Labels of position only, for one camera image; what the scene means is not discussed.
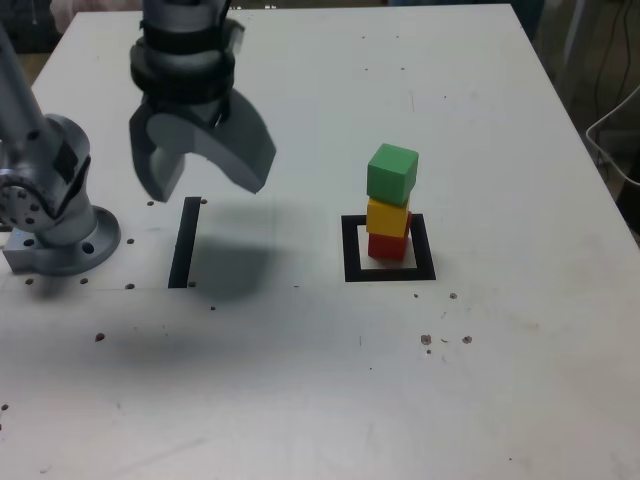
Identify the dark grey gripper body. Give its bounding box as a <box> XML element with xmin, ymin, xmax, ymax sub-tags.
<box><xmin>148</xmin><ymin>98</ymin><xmax>227</xmax><ymax>130</ymax></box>

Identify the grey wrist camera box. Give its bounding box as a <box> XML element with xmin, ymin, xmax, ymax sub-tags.
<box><xmin>219</xmin><ymin>19</ymin><xmax>247</xmax><ymax>54</ymax></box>

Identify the black tape square outline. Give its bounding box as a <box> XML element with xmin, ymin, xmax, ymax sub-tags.
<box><xmin>340</xmin><ymin>213</ymin><xmax>437</xmax><ymax>284</ymax></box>

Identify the green cube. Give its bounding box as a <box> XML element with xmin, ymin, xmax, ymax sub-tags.
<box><xmin>366</xmin><ymin>143</ymin><xmax>420</xmax><ymax>208</ymax></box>

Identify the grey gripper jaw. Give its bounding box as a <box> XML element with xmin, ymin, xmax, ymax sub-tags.
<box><xmin>146</xmin><ymin>89</ymin><xmax>279</xmax><ymax>197</ymax></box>
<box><xmin>128</xmin><ymin>101</ymin><xmax>189</xmax><ymax>204</ymax></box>

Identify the red cube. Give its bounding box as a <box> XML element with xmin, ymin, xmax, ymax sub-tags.
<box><xmin>368</xmin><ymin>212</ymin><xmax>414</xmax><ymax>262</ymax></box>

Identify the white cable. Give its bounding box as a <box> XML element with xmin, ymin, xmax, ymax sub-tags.
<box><xmin>584</xmin><ymin>82</ymin><xmax>640</xmax><ymax>189</ymax></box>

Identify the yellow cube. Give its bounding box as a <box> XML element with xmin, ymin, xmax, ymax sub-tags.
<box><xmin>365</xmin><ymin>195</ymin><xmax>412</xmax><ymax>238</ymax></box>

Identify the black hanging cable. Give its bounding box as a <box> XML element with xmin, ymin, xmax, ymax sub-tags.
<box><xmin>619</xmin><ymin>0</ymin><xmax>634</xmax><ymax>96</ymax></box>
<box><xmin>592</xmin><ymin>0</ymin><xmax>619</xmax><ymax>124</ymax></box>

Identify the black tape strip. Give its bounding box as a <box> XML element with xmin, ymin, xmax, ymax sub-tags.
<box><xmin>167</xmin><ymin>196</ymin><xmax>202</xmax><ymax>290</ymax></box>

